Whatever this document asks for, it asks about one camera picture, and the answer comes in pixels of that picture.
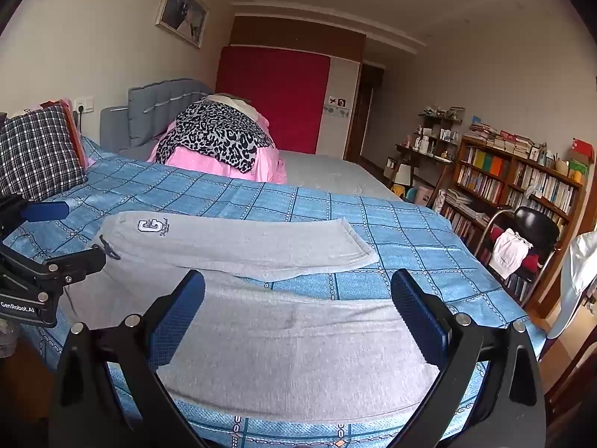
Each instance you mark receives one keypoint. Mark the grey pants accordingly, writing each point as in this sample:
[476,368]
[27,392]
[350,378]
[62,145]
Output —
[280,317]

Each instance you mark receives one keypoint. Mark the grey padded headboard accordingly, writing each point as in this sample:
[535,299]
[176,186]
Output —
[154,102]

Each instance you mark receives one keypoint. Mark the wooden desk with shelf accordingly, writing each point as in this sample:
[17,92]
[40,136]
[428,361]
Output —
[427,149]

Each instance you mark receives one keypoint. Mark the blue checked bedsheet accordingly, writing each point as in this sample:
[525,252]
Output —
[210,191]

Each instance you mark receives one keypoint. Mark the black chair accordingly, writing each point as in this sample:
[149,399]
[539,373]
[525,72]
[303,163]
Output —
[536,226]

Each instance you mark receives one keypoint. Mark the white storage box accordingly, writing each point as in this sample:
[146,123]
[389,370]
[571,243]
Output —
[424,196]

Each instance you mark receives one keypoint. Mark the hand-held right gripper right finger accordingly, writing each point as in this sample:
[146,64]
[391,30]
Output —
[417,317]

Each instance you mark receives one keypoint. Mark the wooden bookshelf with books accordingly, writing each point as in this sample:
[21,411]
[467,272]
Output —
[489,182]

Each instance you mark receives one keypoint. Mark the grey mattress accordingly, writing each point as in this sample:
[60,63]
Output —
[326,172]

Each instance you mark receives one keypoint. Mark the white wardrobe door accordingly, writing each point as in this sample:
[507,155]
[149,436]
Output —
[336,130]

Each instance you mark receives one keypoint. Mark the leopard print cloth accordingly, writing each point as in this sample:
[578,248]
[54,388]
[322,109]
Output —
[214,135]

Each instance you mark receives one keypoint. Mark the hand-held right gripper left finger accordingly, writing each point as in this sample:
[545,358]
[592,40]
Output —
[179,312]

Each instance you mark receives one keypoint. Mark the framed wall picture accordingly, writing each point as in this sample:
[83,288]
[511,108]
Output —
[183,9]

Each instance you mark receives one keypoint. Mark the dark wooden door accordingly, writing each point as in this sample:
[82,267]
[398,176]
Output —
[368,112]

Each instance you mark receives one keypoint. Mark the white wall socket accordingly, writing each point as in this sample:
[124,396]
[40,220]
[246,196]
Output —
[84,104]

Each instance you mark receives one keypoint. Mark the white hanging garment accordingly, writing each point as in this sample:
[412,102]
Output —
[576,275]

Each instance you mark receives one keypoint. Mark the white cloth on chair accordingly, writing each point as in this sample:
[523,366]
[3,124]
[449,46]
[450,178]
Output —
[510,252]

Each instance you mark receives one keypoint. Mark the pink quilt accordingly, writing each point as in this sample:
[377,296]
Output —
[270,165]

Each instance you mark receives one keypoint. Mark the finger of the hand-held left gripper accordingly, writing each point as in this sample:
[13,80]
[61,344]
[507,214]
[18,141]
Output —
[46,211]
[81,261]

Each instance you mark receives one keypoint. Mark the red wardrobe panel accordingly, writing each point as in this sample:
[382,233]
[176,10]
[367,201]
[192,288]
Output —
[275,98]

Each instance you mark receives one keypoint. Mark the dark plaid pillow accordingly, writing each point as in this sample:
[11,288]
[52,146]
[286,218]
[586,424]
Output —
[39,154]

